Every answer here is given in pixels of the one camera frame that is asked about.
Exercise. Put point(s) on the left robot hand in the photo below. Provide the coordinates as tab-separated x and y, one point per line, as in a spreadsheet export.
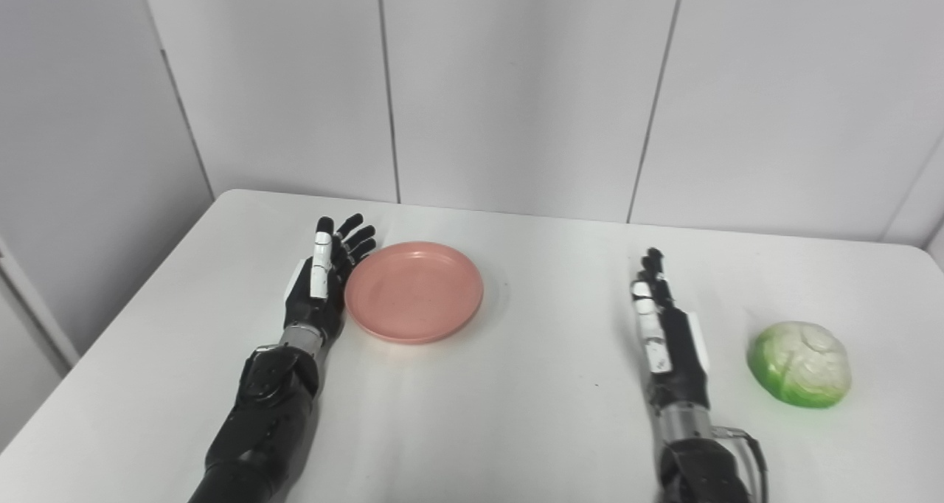
318	289

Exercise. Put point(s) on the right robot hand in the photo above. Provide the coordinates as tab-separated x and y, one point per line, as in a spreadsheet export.
667	341

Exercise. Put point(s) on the pink plate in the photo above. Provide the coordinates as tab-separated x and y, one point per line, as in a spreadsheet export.
414	291

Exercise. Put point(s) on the green white cabbage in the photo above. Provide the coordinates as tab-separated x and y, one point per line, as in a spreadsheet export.
801	363

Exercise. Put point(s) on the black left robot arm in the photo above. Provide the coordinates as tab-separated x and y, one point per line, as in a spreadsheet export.
262	422

